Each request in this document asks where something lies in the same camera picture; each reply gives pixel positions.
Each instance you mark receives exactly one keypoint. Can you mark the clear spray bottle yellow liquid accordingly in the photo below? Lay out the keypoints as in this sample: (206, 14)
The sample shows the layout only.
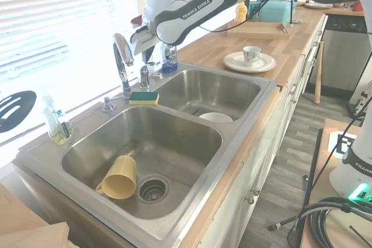
(59, 132)

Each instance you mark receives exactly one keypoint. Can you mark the green container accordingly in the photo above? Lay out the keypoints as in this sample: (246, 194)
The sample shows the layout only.
(255, 7)

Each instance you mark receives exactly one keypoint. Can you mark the small round metal sink cap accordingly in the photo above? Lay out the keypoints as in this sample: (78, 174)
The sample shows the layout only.
(158, 75)

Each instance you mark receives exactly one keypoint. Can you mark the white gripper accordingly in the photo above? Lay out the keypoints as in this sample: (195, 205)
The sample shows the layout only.
(143, 41)

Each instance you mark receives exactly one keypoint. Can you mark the white window blinds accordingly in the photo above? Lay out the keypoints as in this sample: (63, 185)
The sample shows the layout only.
(58, 12)

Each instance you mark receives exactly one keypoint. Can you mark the small white saucer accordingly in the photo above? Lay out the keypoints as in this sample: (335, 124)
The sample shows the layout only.
(236, 60)

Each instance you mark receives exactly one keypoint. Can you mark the stainless steel double sink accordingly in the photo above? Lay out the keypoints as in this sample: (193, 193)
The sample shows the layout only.
(96, 140)

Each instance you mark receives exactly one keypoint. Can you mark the large white dinner plate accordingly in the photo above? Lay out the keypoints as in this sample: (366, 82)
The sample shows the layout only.
(268, 63)

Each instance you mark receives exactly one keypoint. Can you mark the light wooden board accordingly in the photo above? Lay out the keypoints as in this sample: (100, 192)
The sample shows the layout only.
(23, 224)

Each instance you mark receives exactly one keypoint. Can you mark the white patterned teacup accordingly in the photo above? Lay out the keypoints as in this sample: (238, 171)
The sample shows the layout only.
(250, 56)

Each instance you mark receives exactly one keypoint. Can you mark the stainless steel dishwasher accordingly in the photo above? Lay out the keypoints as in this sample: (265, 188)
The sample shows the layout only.
(337, 56)

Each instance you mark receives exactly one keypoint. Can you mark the yellow mustard bottle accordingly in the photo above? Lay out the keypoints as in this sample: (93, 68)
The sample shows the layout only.
(240, 12)

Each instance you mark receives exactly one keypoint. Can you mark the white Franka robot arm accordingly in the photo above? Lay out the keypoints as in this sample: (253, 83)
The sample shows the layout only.
(197, 7)

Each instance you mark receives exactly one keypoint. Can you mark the chrome gooseneck faucet spout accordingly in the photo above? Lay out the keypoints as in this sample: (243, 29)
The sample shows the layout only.
(122, 65)

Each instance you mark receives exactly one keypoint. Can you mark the yellow green kitchen sponge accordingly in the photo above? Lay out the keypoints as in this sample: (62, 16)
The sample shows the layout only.
(143, 97)

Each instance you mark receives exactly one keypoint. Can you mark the black slotted oval paddle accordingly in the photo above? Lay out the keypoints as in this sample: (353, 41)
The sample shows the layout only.
(27, 100)

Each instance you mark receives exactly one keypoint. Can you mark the wooden serving tray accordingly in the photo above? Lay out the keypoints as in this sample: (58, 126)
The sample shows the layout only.
(255, 31)

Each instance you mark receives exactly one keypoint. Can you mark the teal storage box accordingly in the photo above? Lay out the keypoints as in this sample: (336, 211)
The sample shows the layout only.
(276, 11)

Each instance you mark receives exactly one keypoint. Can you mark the stack of white plates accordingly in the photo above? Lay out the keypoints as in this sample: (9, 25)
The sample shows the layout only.
(318, 5)

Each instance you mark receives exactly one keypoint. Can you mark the perforated metal drain strainer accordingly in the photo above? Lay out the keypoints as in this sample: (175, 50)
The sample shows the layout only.
(152, 190)

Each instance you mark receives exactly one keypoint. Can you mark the red cup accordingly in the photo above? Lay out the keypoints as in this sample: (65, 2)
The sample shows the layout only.
(358, 6)

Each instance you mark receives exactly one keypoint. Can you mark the black tripod leg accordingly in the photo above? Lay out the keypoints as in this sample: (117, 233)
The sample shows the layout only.
(312, 172)

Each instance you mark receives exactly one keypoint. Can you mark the white ceramic bowl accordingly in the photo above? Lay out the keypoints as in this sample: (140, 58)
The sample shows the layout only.
(216, 118)

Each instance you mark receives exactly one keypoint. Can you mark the yellow plastic mug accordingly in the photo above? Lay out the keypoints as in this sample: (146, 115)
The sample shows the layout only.
(119, 178)

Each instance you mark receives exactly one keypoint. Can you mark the black white fiducial marker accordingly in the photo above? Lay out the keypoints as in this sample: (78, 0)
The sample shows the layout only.
(340, 143)

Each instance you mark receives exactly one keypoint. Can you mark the blue dish soap bottle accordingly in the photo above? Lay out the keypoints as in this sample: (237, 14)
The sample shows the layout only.
(169, 59)

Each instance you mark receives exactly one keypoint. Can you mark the white kitchen cabinets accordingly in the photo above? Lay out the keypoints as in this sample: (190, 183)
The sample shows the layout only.
(261, 178)

